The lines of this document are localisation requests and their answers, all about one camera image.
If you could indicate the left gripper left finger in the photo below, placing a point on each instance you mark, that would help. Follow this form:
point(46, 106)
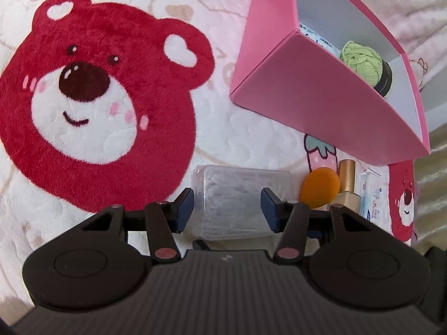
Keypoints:
point(163, 219)

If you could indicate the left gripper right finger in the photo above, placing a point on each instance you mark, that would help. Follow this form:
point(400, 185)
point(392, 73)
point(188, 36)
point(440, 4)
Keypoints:
point(288, 219)

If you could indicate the orange makeup sponge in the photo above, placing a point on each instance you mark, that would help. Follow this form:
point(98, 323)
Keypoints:
point(319, 187)

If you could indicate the clear plastic box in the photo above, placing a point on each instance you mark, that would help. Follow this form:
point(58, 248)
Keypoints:
point(227, 201)

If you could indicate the foundation bottle gold cap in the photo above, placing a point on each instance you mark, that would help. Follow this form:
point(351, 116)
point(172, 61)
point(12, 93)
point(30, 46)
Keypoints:
point(347, 196)

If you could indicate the small white tissue pack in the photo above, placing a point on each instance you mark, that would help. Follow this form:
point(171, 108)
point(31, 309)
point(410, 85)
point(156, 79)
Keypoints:
point(371, 193)

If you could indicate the green yarn ball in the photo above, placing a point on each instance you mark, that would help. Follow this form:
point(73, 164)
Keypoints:
point(367, 64)

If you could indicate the blue wet wipes pack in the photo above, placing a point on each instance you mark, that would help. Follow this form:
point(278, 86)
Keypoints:
point(322, 42)

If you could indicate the beige curtain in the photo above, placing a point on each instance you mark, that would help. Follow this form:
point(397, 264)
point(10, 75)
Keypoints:
point(430, 174)

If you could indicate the bear print bed blanket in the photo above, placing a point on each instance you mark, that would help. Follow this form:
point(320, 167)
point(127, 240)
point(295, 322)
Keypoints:
point(118, 102)

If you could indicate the pink cardboard box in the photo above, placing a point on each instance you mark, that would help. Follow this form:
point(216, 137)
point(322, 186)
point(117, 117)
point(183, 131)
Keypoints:
point(287, 76)

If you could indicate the pink cartoon pillow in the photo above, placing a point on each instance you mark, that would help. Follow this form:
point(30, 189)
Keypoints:
point(420, 28)

